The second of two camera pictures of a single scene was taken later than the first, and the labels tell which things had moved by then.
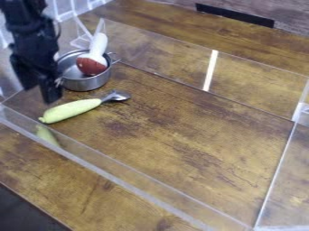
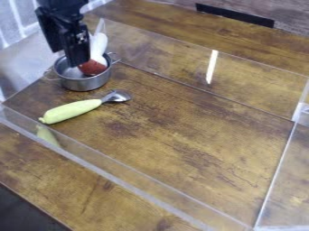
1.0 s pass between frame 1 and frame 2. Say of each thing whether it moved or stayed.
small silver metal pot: stayed
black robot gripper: moved
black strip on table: stayed
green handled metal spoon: stayed
